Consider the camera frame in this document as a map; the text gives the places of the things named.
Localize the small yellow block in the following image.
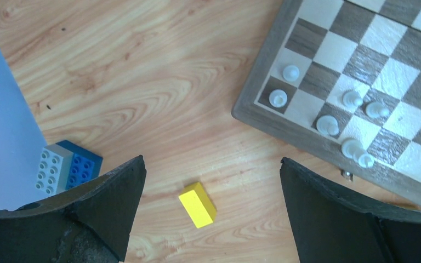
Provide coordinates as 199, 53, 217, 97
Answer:
178, 182, 217, 228

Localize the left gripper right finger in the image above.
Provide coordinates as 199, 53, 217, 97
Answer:
280, 157, 421, 262

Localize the wooden chess board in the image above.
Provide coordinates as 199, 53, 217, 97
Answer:
232, 1, 421, 205

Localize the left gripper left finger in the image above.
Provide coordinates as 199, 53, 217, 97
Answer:
0, 156, 146, 262

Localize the grey blue duplo brick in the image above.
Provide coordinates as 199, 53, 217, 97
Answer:
35, 140, 103, 196

